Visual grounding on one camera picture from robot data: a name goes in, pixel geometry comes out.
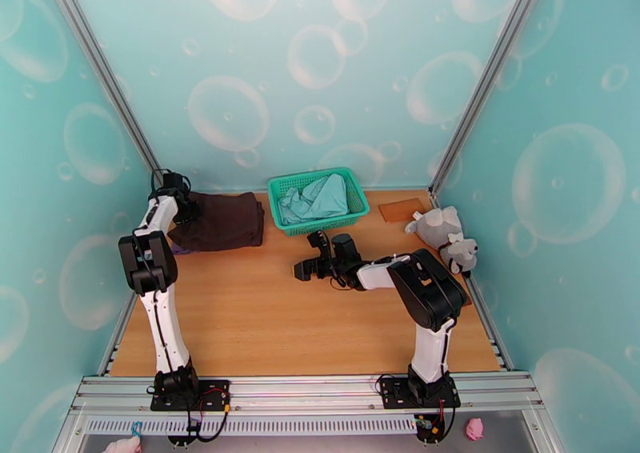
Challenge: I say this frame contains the large grey plush toy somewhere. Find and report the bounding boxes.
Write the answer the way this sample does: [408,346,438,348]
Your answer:
[404,206,465,251]

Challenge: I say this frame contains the aluminium table side rail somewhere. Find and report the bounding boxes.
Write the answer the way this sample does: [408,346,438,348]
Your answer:
[97,290,139,379]

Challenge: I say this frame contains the left arm power cable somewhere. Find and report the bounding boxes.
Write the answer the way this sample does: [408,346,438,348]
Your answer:
[187,387,233,443]

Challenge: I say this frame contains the pale pink cloth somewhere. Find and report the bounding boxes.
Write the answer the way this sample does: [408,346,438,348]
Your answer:
[102,436,144,453]

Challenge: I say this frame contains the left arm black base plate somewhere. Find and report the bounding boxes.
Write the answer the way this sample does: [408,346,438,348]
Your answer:
[150,379,231,413]

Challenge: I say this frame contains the aluminium frame post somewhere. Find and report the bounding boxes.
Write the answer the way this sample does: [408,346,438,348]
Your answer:
[38,0,174,198]
[50,376,89,453]
[429,0,555,197]
[521,406,567,453]

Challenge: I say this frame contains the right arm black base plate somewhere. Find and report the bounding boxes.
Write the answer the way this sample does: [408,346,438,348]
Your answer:
[379,376,462,411]

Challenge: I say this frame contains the teal plastic basket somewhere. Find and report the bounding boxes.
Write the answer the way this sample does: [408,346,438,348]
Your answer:
[267,167,371,238]

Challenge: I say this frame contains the tan flat leather pad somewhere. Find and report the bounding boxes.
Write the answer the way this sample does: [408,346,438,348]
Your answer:
[378,198,424,224]

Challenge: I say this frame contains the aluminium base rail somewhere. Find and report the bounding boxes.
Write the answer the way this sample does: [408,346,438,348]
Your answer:
[71,374,545,419]

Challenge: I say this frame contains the arm power cable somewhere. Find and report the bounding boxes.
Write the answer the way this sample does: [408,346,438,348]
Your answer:
[429,397,459,443]
[187,387,233,443]

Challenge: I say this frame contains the white slotted cable duct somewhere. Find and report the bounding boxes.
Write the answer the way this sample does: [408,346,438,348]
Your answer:
[85,414,419,437]

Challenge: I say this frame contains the dark brown trousers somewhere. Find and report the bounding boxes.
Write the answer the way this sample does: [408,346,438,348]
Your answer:
[167,191,266,254]

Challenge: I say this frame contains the right arm power cable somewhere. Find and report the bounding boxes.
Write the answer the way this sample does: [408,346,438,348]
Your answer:
[429,397,459,443]

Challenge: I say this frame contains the light blue crumpled cloth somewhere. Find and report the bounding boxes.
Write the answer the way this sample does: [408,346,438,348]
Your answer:
[277,174,350,227]

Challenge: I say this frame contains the small grey plush toy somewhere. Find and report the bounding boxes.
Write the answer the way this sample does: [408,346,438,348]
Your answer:
[438,234,479,276]

